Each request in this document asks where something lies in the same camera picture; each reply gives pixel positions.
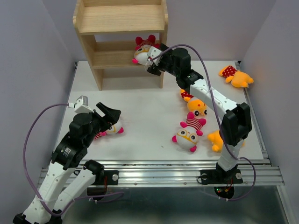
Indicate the aluminium rail base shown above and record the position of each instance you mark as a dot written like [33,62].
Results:
[144,154]

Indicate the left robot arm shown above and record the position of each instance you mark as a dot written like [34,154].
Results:
[53,199]

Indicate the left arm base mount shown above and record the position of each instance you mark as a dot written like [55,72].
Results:
[100,186]

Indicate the orange plush toy face down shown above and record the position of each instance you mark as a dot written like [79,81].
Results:
[216,140]

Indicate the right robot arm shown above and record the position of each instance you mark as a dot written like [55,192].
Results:
[234,119]

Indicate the wooden shelf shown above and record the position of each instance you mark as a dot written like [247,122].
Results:
[114,17]

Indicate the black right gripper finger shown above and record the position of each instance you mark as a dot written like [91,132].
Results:
[154,71]
[163,47]

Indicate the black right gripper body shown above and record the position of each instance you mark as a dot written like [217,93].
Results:
[166,63]

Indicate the orange plush toy polka-dot dress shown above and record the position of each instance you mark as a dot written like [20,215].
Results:
[194,104]

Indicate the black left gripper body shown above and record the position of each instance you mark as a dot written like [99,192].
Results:
[101,123]

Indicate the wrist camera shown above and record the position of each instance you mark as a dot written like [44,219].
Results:
[153,57]
[81,105]

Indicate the white pink striped plush toy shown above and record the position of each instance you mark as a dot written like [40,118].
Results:
[117,128]

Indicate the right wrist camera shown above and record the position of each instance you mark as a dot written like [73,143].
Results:
[153,57]

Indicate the far orange plush toy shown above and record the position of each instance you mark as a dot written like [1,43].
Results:
[236,77]

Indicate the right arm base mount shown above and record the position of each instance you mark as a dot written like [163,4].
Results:
[223,182]

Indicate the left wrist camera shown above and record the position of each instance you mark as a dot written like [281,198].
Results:
[81,105]

